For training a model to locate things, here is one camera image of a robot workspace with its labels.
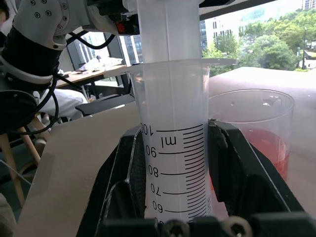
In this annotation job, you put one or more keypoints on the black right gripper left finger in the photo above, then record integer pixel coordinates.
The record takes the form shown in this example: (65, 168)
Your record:
(118, 172)

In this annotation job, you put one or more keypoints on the wooden chair with slanted legs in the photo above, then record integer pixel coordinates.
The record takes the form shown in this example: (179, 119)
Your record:
(12, 163)

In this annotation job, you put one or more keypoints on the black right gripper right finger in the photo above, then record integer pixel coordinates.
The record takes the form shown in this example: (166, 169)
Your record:
(247, 172)

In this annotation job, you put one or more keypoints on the black office chair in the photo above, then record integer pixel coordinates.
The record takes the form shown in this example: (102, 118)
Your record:
(103, 105)

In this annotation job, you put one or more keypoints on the wooden background table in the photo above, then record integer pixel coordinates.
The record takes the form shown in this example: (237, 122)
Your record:
(81, 75)

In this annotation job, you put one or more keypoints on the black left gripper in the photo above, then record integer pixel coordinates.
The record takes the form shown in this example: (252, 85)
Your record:
(126, 24)

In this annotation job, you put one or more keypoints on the person in white clothing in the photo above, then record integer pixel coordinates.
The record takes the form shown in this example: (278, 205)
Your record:
(64, 101)

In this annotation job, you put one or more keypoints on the clear cup with red liquid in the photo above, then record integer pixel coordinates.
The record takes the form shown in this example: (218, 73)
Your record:
(259, 111)

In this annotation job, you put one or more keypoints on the clear plastic graduated cylinder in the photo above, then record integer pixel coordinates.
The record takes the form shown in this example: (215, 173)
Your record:
(172, 98)

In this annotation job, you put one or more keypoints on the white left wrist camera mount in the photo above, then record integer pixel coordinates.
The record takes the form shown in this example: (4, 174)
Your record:
(37, 22)

